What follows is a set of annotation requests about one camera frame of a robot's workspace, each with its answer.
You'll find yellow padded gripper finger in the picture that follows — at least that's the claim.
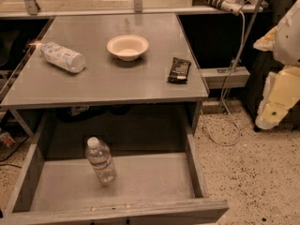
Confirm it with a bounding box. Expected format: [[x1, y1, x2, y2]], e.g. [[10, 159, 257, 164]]
[[253, 26, 278, 52], [255, 66, 300, 129]]

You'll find metal back rail shelf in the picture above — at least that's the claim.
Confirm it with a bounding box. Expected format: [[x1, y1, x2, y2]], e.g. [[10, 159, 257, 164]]
[[0, 0, 270, 19]]

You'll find white labelled lying bottle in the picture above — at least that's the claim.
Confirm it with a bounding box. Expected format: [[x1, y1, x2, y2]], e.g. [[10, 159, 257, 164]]
[[36, 42, 85, 73]]

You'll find clear water bottle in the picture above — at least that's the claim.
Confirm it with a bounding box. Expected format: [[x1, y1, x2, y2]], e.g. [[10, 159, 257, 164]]
[[85, 137, 116, 186]]

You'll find white paper bowl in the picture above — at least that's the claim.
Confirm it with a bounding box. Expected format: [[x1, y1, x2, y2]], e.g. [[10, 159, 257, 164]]
[[107, 35, 149, 62]]

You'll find grey counter cabinet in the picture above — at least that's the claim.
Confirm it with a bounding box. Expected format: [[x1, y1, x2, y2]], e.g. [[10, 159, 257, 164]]
[[1, 13, 208, 109]]

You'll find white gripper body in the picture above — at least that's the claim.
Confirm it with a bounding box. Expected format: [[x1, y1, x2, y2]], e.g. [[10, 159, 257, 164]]
[[273, 0, 300, 67]]

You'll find grey open drawer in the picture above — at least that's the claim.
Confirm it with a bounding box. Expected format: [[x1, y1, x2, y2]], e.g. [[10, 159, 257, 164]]
[[1, 105, 229, 225]]

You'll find white cable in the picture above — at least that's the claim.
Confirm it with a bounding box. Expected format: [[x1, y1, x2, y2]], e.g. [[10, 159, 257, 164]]
[[200, 10, 248, 147]]

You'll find white power strip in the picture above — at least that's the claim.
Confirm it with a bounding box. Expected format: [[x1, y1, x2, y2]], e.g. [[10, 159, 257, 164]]
[[199, 0, 242, 16]]

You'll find black snack bar wrapper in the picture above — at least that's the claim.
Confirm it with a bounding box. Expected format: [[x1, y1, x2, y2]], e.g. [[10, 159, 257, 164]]
[[167, 57, 191, 83]]

